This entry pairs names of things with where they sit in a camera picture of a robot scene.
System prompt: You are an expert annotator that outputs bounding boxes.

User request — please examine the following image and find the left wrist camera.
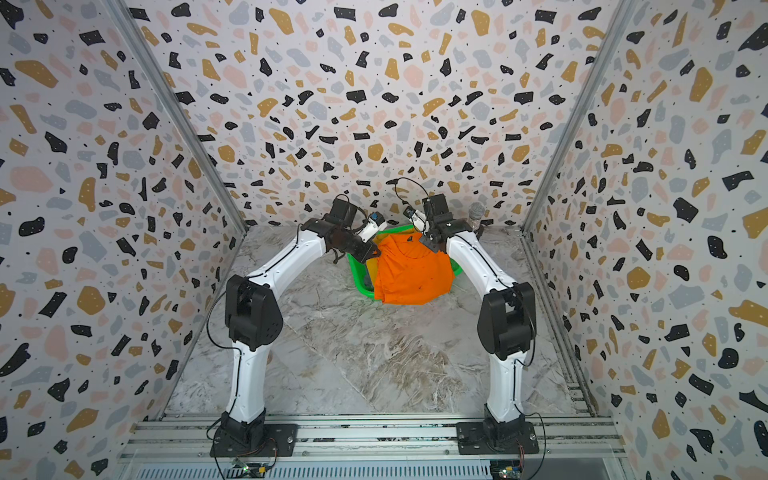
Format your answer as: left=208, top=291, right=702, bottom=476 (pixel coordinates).
left=326, top=196, right=387, bottom=241

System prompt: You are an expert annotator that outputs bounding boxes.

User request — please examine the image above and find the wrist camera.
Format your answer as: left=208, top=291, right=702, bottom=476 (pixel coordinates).
left=404, top=194, right=453, bottom=233
left=326, top=196, right=387, bottom=241

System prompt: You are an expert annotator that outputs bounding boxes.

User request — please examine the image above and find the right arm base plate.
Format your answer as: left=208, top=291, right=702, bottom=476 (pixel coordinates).
left=456, top=418, right=540, bottom=455

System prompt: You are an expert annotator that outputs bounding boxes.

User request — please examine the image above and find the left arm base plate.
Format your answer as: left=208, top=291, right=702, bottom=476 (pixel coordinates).
left=210, top=423, right=298, bottom=458

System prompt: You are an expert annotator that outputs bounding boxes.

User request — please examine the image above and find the circuit board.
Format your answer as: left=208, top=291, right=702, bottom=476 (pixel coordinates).
left=490, top=460, right=523, bottom=480
left=232, top=458, right=272, bottom=479

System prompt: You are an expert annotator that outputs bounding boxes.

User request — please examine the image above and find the right circuit board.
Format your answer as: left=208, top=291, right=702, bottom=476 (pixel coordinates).
left=490, top=460, right=523, bottom=480

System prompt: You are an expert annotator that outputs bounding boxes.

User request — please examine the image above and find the green plastic basket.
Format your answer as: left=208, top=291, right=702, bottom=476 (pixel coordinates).
left=345, top=224, right=464, bottom=299

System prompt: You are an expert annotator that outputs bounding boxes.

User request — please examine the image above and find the aluminium mounting rail frame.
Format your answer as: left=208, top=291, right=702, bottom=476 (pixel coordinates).
left=115, top=414, right=634, bottom=479

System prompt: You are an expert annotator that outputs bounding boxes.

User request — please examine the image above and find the orange t-shirt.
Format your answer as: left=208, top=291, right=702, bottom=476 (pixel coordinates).
left=373, top=230, right=456, bottom=306

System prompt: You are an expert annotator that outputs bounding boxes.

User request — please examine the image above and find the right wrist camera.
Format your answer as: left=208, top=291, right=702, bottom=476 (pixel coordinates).
left=404, top=194, right=453, bottom=233

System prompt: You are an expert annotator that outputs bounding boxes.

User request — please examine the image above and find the yellow t-shirt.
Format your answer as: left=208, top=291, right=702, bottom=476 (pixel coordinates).
left=366, top=258, right=379, bottom=291

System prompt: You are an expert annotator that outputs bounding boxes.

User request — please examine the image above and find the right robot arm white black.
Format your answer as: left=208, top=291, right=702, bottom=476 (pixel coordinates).
left=422, top=220, right=537, bottom=451

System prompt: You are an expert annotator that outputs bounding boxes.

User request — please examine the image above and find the left circuit board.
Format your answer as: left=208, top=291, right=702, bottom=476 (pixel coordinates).
left=232, top=458, right=272, bottom=479

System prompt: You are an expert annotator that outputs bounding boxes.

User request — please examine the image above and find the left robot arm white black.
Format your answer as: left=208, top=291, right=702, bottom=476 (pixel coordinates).
left=217, top=212, right=386, bottom=452

